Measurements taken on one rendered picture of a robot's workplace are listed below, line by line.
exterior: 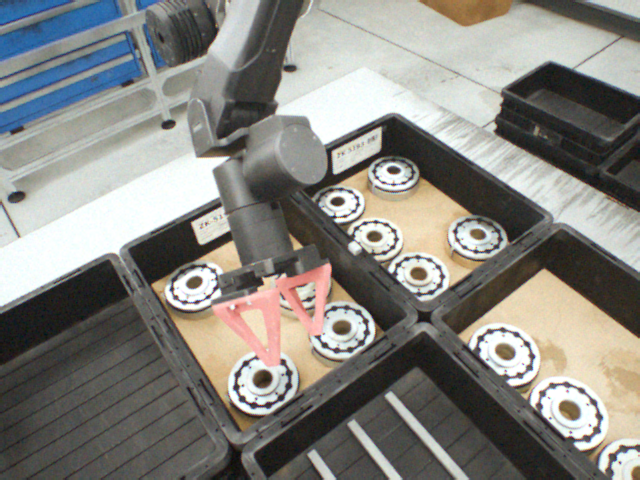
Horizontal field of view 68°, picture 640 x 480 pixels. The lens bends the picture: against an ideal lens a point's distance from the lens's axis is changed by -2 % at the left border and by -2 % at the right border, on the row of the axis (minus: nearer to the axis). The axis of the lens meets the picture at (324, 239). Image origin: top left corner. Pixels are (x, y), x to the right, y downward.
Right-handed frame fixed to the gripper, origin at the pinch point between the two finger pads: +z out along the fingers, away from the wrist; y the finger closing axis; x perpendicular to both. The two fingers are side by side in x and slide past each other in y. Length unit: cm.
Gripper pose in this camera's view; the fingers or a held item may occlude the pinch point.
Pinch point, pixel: (294, 341)
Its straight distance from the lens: 52.2
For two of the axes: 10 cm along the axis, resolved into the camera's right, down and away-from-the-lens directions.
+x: -8.6, 2.7, 4.4
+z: 3.0, 9.5, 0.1
